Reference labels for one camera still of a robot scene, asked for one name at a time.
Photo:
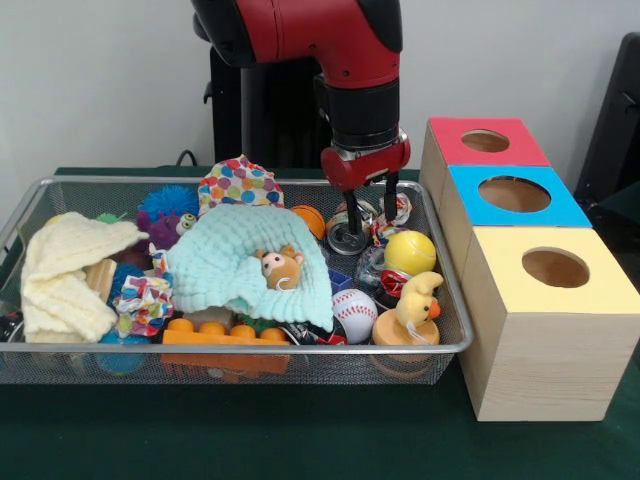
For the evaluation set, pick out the yellow tennis ball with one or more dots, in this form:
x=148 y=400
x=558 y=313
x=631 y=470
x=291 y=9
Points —
x=410 y=252

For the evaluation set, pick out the crushed silver drink can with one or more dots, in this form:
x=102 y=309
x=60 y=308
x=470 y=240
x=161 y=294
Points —
x=340 y=240

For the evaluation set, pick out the brown plush toy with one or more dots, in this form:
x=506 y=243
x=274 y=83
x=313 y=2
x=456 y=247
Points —
x=282 y=270

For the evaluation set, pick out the wooden three-hole box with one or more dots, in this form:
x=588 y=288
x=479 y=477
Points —
x=550 y=360

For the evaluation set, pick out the silver mesh bin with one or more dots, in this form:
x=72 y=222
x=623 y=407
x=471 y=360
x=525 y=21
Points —
x=350 y=370

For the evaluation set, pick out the black panel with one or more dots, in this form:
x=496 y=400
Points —
x=615 y=125

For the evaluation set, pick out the purple spiky monster toy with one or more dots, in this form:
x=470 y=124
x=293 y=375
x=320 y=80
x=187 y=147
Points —
x=162 y=230

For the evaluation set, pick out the dark green tablecloth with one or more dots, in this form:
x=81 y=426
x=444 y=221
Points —
x=300 y=440

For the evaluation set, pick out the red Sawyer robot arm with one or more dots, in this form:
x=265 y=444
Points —
x=320 y=35

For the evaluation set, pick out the cream knitted cloth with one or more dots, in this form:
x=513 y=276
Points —
x=60 y=250

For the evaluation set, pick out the mint green cloth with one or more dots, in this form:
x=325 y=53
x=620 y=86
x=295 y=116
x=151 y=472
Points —
x=210 y=265

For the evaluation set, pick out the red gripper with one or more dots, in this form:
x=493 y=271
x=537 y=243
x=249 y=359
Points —
x=370 y=165

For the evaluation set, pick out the white toy baseball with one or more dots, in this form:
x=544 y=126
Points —
x=355 y=315

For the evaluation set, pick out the polka dot cloth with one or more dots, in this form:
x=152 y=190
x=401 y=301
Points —
x=240 y=182

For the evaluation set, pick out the orange building brick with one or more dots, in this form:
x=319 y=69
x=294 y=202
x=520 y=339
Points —
x=225 y=336

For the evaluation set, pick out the yellow plush duck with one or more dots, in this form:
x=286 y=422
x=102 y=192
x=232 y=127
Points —
x=417 y=305

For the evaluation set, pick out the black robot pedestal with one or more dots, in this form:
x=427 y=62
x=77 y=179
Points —
x=280 y=115

